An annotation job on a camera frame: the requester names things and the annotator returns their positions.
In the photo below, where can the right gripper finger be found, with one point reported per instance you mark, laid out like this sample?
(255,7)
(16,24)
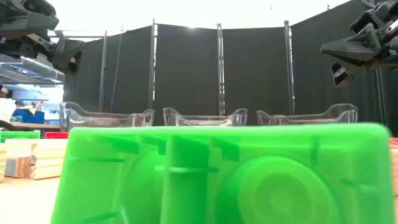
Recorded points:
(351,46)
(340,74)

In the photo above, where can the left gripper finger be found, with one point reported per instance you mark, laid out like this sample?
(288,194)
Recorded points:
(31,23)
(70,51)

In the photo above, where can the large red plastic block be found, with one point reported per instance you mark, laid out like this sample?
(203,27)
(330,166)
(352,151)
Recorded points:
(393,142)
(56,135)

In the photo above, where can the large green plastic block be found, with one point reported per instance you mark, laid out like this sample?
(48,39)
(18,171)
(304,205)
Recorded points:
(18,136)
(217,174)

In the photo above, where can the clear plastic bin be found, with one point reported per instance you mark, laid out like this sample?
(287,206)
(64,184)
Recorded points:
(93,117)
(186,119)
(311,118)

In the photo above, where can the wooden desk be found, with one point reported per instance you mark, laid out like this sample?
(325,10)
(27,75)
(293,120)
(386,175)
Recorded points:
(31,126)

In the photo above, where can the plain wooden block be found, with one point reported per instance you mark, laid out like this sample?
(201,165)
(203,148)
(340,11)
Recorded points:
(46,158)

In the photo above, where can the plain wooden plank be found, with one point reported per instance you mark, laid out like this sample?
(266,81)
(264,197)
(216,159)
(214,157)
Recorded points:
(2,161)

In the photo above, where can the silver ventilation duct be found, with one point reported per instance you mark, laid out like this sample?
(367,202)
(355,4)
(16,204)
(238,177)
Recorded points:
(40,67)

